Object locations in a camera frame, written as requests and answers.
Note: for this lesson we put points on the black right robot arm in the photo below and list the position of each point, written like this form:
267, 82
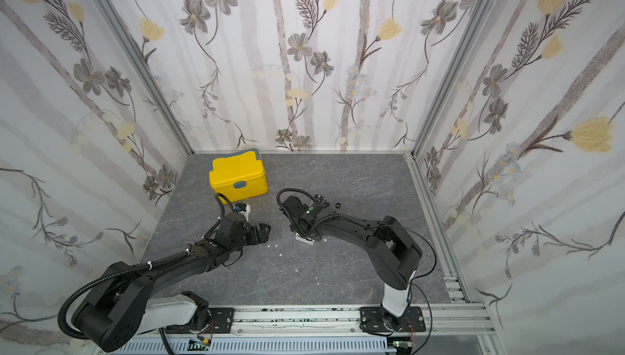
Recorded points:
317, 207

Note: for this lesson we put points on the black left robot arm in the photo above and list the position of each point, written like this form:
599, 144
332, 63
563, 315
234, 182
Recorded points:
113, 309

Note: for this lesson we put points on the white gift box lid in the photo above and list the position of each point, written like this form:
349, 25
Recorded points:
304, 240

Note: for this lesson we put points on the white slotted cable duct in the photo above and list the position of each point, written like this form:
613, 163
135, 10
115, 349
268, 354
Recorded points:
282, 345

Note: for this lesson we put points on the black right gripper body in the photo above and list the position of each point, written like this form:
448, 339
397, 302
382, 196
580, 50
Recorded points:
301, 220

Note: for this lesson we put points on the yellow plastic storage box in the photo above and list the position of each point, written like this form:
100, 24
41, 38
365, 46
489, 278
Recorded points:
239, 176

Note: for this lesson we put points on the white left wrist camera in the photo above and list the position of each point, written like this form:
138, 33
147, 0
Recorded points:
244, 209

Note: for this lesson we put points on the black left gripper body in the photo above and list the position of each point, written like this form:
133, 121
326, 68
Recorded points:
251, 236

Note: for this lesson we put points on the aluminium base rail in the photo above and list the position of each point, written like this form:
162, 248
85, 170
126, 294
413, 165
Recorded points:
435, 319

